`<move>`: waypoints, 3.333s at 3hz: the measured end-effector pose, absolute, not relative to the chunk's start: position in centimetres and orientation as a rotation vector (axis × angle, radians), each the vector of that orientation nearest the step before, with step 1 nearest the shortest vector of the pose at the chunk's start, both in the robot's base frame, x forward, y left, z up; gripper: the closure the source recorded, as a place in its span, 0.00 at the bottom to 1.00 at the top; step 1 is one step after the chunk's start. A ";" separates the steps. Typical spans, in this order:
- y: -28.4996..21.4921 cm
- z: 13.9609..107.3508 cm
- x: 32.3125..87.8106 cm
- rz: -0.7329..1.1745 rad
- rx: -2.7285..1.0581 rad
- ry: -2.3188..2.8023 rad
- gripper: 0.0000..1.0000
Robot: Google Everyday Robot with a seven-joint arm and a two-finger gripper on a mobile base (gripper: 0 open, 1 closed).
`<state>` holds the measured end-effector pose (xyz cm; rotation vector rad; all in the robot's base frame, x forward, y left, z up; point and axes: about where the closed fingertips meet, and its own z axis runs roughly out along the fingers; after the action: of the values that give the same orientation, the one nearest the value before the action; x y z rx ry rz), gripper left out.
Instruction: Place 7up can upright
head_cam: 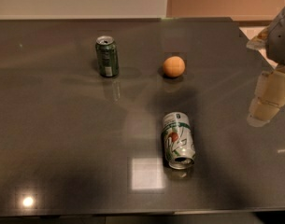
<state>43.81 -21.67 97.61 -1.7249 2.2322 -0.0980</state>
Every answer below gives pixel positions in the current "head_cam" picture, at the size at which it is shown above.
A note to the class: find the dark green soda can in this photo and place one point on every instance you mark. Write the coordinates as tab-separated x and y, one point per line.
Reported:
107	56

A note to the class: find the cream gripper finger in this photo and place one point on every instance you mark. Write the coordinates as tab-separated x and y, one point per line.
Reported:
269	97
258	41

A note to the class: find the white green 7up can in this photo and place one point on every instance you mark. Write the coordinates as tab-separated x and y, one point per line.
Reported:
178	142

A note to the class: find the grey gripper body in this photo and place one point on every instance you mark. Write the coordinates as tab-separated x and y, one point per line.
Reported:
281	37

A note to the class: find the orange fruit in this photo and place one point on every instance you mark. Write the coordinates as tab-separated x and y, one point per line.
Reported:
174	66

